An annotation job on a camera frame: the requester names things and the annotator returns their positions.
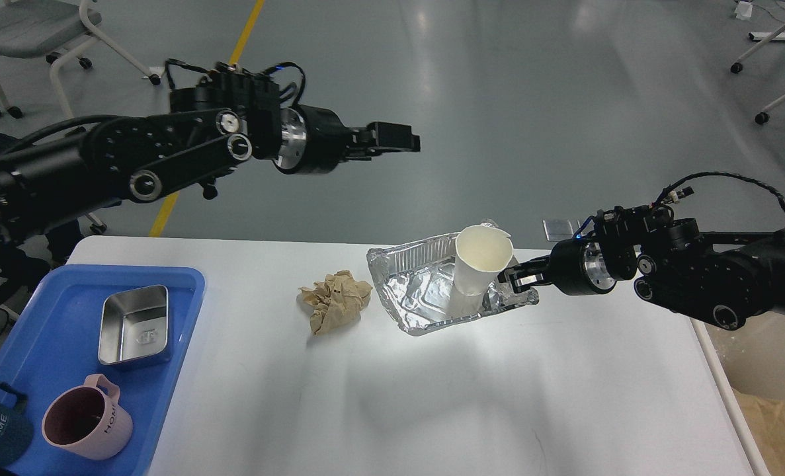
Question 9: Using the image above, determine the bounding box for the person in dark jeans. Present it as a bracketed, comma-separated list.
[0, 133, 84, 267]

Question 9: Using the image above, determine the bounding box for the grey office chair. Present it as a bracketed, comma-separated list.
[0, 1, 162, 120]

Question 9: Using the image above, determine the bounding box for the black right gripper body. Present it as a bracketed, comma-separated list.
[546, 239, 616, 296]

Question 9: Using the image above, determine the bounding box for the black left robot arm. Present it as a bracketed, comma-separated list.
[0, 58, 421, 268]

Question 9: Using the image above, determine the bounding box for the aluminium foil tray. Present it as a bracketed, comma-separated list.
[367, 232, 540, 337]

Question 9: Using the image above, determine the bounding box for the floor outlet plate left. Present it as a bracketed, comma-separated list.
[542, 219, 579, 242]

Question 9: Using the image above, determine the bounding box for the brown paper in bin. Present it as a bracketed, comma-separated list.
[733, 389, 785, 475]

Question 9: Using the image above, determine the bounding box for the pink ribbed mug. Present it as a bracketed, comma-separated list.
[41, 374, 134, 461]

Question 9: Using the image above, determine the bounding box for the blue plastic tray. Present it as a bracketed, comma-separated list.
[0, 264, 205, 475]

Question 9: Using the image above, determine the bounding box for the stainless steel rectangular container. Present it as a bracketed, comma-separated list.
[98, 284, 173, 371]

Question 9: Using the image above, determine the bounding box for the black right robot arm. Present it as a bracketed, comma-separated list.
[498, 173, 785, 331]

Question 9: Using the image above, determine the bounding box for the brown paper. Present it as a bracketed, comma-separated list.
[733, 389, 785, 475]
[299, 269, 373, 335]

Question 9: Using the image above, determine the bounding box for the white paper cup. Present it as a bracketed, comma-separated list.
[448, 225, 513, 317]

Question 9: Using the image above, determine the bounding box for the beige plastic bin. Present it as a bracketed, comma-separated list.
[690, 311, 785, 476]

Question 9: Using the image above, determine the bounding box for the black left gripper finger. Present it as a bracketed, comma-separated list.
[346, 147, 399, 162]
[352, 122, 421, 153]

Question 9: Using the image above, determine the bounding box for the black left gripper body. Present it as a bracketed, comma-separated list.
[273, 105, 354, 175]

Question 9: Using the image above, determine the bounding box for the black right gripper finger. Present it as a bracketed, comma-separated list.
[497, 257, 550, 283]
[510, 271, 552, 293]

